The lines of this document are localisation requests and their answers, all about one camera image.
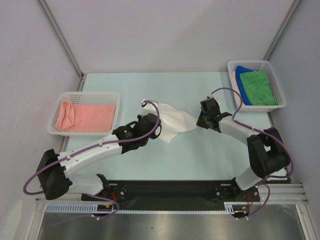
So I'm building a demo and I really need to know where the white towel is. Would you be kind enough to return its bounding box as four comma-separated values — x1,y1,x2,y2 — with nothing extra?
154,102,197,143

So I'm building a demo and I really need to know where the light pink towel in basket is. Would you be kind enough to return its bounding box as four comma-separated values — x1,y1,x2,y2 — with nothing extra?
232,70,242,98

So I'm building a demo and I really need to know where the right aluminium corner post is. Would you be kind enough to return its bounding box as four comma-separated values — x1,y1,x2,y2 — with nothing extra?
263,0,303,61

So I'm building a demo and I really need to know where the white basket with towels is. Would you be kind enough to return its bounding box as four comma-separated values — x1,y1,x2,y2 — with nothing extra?
227,60,287,112

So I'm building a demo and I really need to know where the empty white plastic basket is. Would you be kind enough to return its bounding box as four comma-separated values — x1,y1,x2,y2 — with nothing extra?
46,91,121,137

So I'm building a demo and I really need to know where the blue towel in basket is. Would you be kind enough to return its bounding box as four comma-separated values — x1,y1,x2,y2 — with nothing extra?
235,65,253,106

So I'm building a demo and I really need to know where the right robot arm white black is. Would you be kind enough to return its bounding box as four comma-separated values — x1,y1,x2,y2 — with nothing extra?
196,98,291,201

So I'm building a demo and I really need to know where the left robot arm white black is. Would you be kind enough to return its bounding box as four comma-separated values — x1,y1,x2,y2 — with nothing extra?
37,113,162,201

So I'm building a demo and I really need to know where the aluminium corner post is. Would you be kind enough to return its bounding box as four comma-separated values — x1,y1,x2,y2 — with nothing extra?
36,0,84,79
263,0,303,61

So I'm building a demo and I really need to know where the pink terry towel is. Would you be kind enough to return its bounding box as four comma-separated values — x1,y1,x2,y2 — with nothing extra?
55,100,116,133

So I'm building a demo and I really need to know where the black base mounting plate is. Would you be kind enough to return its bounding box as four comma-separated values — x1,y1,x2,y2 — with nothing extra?
81,178,260,211

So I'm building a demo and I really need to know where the purple cable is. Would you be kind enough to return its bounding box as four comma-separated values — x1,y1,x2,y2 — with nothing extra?
211,87,293,221
23,100,162,227

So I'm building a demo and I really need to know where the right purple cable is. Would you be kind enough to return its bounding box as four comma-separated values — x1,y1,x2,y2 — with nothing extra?
211,87,293,221

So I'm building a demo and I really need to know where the white slotted cable duct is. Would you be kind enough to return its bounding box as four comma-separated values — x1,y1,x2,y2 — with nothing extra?
45,203,238,215

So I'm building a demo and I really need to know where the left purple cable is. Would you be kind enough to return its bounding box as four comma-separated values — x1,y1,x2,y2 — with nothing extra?
23,100,162,227

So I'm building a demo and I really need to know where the green towel in basket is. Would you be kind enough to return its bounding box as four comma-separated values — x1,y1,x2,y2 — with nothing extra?
239,70,277,106

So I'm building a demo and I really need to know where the left aluminium corner post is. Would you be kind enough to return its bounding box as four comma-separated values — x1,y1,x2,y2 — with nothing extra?
36,0,84,79

